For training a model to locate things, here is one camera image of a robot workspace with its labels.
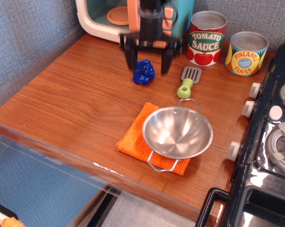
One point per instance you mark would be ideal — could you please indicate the black toy stove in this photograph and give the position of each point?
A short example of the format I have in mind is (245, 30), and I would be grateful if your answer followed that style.
(257, 194)

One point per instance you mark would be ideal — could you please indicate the green handled toy spatula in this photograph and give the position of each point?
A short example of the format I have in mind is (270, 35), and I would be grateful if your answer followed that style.
(189, 77)

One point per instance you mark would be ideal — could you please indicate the blue toy blueberries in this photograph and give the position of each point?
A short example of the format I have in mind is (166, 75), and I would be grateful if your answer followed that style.
(144, 72)

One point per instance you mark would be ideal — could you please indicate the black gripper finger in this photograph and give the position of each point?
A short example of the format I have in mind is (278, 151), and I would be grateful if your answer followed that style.
(166, 60)
(131, 55)

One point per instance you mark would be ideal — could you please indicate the tomato sauce can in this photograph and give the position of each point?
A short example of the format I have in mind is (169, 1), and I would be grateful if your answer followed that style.
(206, 35)

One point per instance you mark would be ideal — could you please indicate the pineapple slices can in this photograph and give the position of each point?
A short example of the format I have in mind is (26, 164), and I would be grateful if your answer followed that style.
(246, 53)

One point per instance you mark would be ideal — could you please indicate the clear acrylic barrier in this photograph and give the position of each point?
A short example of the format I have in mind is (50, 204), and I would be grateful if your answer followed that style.
(42, 191)

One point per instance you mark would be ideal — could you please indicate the orange black object corner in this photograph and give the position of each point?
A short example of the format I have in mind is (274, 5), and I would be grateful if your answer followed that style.
(9, 218)

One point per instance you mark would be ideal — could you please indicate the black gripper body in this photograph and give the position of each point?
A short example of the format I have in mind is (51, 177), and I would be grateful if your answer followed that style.
(171, 25)

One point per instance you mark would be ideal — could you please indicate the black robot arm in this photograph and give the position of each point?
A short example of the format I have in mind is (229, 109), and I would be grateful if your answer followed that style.
(152, 4)

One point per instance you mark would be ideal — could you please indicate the toy microwave oven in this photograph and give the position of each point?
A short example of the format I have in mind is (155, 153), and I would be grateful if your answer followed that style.
(107, 19)

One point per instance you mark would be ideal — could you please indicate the orange microfibre cloth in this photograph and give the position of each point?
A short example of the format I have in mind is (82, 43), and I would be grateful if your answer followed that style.
(133, 144)

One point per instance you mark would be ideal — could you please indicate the steel two-handled bowl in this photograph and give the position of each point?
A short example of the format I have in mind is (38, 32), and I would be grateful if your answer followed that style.
(177, 132)

